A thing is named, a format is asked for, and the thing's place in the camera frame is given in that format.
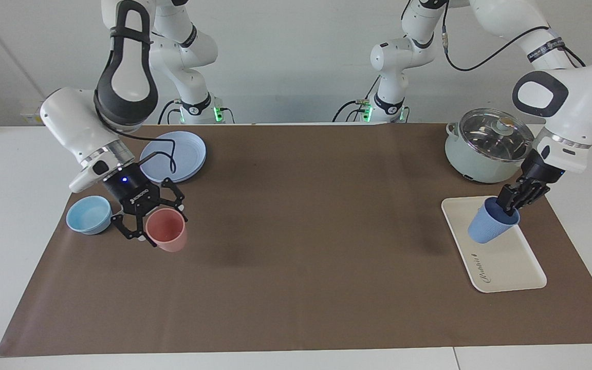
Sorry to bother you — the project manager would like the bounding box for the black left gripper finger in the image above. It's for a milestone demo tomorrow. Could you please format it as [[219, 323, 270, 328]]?
[[516, 186, 549, 211], [497, 179, 528, 216]]

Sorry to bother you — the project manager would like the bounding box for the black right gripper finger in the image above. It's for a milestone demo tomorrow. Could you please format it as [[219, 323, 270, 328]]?
[[158, 177, 188, 221], [110, 213, 148, 242]]

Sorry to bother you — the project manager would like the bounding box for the pink cup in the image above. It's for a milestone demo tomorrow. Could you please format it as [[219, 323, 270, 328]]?
[[144, 208, 189, 253]]

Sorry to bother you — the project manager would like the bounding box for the blue ribbed cup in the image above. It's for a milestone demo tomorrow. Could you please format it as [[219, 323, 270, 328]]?
[[468, 197, 522, 244]]

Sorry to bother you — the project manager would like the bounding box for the cream rabbit print tray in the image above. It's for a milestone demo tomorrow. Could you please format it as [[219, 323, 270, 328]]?
[[440, 195, 548, 294]]

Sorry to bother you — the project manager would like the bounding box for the light blue bowl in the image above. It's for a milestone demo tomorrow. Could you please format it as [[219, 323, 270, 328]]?
[[65, 195, 113, 236]]

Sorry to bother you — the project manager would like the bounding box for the light blue plate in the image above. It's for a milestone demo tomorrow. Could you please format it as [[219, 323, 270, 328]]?
[[139, 131, 208, 184]]

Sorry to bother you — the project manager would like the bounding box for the pale green electric pot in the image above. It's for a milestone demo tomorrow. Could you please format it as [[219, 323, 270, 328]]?
[[445, 121, 536, 184]]

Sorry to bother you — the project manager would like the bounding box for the glass pot lid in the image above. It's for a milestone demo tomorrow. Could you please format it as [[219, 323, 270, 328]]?
[[459, 108, 535, 163]]

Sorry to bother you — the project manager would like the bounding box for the brown paper table mat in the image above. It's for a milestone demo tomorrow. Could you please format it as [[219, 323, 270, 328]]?
[[0, 122, 592, 358]]

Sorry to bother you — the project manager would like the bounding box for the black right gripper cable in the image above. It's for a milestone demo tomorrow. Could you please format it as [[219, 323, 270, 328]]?
[[93, 90, 179, 175]]

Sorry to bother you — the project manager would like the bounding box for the black right base cable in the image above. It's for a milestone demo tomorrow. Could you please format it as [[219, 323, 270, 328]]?
[[158, 99, 180, 124]]

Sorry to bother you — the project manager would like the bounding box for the black base cable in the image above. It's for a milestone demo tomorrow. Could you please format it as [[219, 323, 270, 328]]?
[[158, 99, 180, 124], [332, 77, 379, 123]]

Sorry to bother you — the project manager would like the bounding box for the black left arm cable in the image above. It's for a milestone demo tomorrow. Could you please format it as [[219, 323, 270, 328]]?
[[441, 0, 587, 72]]

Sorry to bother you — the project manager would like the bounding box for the black left base cable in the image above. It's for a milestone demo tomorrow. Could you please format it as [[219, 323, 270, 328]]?
[[332, 77, 379, 123]]

